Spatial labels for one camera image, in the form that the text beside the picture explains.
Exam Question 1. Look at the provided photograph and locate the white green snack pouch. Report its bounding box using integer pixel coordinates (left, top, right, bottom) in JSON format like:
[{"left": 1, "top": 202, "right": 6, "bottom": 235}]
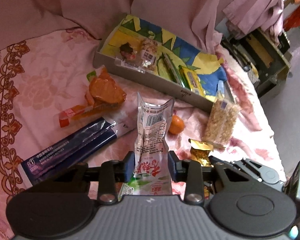
[{"left": 119, "top": 94, "right": 174, "bottom": 198}]

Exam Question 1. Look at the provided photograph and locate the yellow snack bar packet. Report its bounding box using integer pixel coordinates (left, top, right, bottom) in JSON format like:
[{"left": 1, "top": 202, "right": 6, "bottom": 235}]
[{"left": 179, "top": 65, "right": 205, "bottom": 97}]

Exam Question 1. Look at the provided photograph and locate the mixed nut bar packet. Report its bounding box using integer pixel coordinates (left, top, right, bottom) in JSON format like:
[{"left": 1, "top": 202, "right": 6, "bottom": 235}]
[{"left": 137, "top": 38, "right": 158, "bottom": 72}]

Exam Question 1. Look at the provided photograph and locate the dark dried fruit packet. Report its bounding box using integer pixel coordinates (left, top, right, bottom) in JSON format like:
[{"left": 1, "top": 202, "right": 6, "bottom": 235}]
[{"left": 114, "top": 42, "right": 145, "bottom": 74}]

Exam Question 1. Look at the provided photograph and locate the gold foil candy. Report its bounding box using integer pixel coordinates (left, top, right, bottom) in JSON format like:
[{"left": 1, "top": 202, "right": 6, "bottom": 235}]
[{"left": 189, "top": 139, "right": 214, "bottom": 167}]

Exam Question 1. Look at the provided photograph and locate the small orange fruit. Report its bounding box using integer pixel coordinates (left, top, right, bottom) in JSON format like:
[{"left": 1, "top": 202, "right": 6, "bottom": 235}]
[{"left": 168, "top": 115, "right": 185, "bottom": 135}]

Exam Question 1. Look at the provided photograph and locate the dark blue long box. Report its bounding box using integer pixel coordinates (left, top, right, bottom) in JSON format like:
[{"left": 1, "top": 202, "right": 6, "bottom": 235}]
[{"left": 18, "top": 117, "right": 136, "bottom": 188}]

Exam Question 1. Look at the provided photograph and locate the clear puffed rice packet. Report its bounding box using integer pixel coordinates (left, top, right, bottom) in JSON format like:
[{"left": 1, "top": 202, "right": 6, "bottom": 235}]
[{"left": 203, "top": 92, "right": 239, "bottom": 149}]

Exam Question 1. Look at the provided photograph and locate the orange snack packet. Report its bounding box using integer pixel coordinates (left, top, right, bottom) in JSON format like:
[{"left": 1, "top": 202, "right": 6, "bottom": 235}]
[{"left": 58, "top": 66, "right": 127, "bottom": 128}]

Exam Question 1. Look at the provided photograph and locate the dark wooden side table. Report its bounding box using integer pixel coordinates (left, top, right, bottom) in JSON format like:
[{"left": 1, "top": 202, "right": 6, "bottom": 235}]
[{"left": 221, "top": 28, "right": 292, "bottom": 98}]

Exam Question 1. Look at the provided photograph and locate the floral pink bed sheet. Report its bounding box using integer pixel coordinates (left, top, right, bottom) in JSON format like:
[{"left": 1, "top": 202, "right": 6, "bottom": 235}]
[{"left": 0, "top": 28, "right": 286, "bottom": 239}]

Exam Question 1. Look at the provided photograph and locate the cardboard box with dinosaur towel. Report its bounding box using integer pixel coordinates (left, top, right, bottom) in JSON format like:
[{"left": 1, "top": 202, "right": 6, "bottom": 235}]
[{"left": 93, "top": 15, "right": 235, "bottom": 112}]

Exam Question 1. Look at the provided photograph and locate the red hanging decoration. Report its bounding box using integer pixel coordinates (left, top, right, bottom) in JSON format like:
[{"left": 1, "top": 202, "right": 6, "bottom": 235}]
[{"left": 283, "top": 6, "right": 300, "bottom": 31}]

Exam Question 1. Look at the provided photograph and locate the tied mauve curtain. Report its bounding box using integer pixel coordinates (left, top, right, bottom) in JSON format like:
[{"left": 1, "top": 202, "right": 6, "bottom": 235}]
[{"left": 223, "top": 0, "right": 284, "bottom": 43}]

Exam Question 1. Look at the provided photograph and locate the pink curtain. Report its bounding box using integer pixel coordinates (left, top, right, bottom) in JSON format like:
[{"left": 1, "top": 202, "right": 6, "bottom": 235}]
[{"left": 0, "top": 0, "right": 219, "bottom": 53}]

